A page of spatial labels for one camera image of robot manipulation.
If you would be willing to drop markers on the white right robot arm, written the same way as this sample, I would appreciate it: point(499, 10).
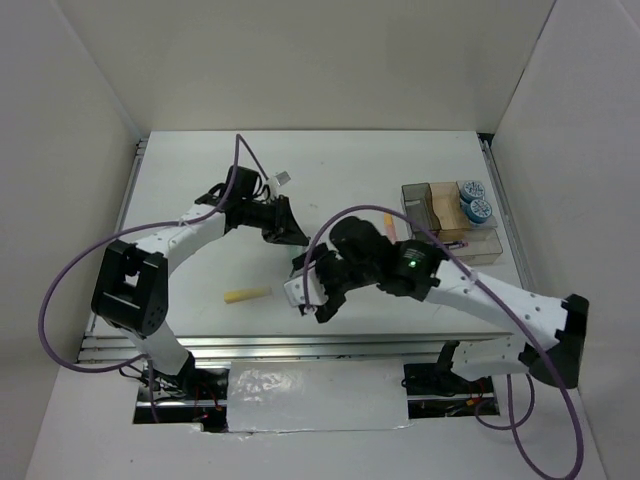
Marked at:
point(545, 335)

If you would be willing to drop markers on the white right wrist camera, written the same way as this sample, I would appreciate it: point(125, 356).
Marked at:
point(305, 295)

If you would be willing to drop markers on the aluminium table edge rail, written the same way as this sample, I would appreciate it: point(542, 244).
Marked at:
point(327, 346)

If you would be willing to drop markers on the smoky plastic desk organizer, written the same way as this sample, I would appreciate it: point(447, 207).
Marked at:
point(438, 208)

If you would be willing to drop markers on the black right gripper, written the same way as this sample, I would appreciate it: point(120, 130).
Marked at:
point(322, 254)

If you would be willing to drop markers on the right side aluminium rail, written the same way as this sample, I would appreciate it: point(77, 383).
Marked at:
point(522, 267)

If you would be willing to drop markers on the orange pink highlighter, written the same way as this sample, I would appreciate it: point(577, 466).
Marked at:
point(390, 227)

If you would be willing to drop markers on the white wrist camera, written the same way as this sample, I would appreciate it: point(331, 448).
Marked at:
point(305, 295)
point(276, 182)

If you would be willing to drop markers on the white front cover plate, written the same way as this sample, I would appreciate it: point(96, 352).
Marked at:
point(324, 396)

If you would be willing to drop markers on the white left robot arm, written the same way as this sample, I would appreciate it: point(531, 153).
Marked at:
point(132, 287)

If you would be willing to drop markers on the yellow highlighter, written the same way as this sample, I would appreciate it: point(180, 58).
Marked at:
point(242, 295)

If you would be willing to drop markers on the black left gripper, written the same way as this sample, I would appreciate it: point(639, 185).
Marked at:
point(283, 228)

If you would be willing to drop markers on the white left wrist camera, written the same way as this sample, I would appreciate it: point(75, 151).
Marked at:
point(276, 182)

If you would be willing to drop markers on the blue white glue jar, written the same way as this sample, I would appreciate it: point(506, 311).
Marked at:
point(471, 190)

